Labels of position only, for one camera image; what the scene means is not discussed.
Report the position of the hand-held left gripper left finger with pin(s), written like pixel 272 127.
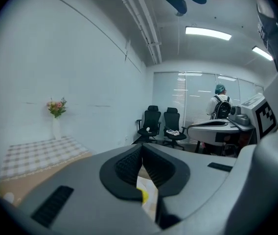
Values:
pixel 85 180

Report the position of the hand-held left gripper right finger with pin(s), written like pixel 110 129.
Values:
pixel 202 170

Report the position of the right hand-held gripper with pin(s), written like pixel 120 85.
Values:
pixel 263 116

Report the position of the white plate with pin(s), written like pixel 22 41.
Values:
pixel 151 187

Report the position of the crumpled light cloth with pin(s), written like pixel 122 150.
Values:
pixel 172 132

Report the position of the black office chair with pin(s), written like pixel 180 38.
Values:
pixel 172 119
pixel 151 117

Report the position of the white window blinds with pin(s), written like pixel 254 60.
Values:
pixel 168 101

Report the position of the checkered beige tablecloth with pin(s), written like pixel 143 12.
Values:
pixel 38 153

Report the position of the white vase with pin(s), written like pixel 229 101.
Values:
pixel 57 128

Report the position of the small white object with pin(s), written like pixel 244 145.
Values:
pixel 148 129

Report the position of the pink flower bouquet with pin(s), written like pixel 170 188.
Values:
pixel 57 108

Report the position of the long ceiling light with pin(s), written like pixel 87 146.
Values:
pixel 207 32
pixel 262 53

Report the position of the white ceiling conduit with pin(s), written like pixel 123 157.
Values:
pixel 151 40

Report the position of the person's black clothing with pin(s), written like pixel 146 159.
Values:
pixel 273 33

